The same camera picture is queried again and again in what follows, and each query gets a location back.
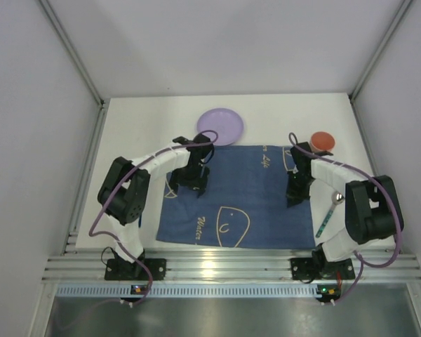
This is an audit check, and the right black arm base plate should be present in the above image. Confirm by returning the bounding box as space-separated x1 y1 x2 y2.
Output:
290 258 319 284

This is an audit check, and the spoon with green handle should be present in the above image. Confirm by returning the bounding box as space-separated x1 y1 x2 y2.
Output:
315 192 345 238

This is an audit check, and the perforated grey cable tray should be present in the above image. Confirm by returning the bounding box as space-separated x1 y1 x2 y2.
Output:
56 284 339 298

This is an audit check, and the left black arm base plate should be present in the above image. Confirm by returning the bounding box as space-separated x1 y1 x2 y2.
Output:
104 257 167 281

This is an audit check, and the purple cable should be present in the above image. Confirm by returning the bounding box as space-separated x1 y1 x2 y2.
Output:
288 132 404 305
88 129 220 303

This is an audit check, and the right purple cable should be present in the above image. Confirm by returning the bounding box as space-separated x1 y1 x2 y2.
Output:
288 132 404 305

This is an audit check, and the blue cloth placemat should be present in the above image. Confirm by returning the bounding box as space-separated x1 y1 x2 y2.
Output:
156 145 315 249

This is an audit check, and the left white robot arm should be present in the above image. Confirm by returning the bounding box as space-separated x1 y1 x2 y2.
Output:
88 130 218 264

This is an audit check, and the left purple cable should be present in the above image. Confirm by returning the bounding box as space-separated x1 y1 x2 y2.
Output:
88 129 220 303

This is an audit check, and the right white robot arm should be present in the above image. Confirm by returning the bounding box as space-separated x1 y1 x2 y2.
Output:
286 133 404 269

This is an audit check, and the purple plastic plate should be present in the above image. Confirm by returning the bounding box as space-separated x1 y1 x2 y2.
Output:
196 107 244 146

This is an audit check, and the orange plastic cup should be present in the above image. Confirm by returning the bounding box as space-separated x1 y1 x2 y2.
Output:
309 131 336 152

